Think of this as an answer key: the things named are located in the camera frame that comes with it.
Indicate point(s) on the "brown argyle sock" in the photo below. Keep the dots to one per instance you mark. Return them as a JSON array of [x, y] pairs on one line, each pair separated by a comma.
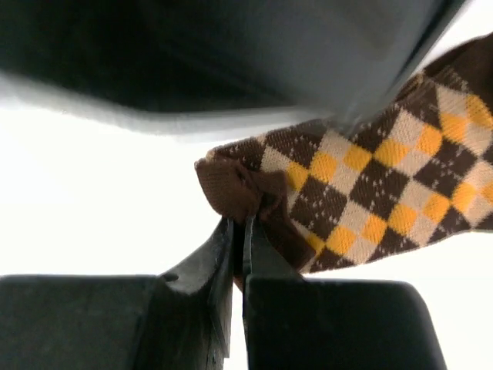
[[418, 173]]

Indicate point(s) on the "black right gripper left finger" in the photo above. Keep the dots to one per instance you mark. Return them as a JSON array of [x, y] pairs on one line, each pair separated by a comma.
[[176, 320]]

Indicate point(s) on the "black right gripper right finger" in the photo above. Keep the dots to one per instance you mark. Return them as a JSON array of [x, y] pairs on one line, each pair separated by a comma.
[[293, 322]]

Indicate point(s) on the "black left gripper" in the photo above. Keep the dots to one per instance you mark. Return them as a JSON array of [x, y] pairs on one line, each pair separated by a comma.
[[215, 68]]

